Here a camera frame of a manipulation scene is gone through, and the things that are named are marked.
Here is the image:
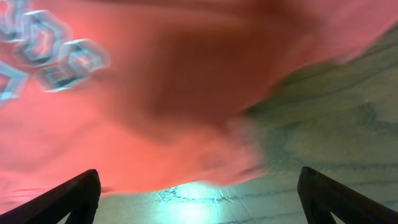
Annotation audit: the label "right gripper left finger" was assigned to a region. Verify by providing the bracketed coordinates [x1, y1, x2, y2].
[1, 169, 101, 224]

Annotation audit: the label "red soccer t-shirt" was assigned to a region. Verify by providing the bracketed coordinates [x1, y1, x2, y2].
[1, 0, 397, 212]

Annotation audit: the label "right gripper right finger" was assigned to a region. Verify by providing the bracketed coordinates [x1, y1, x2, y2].
[297, 167, 397, 224]

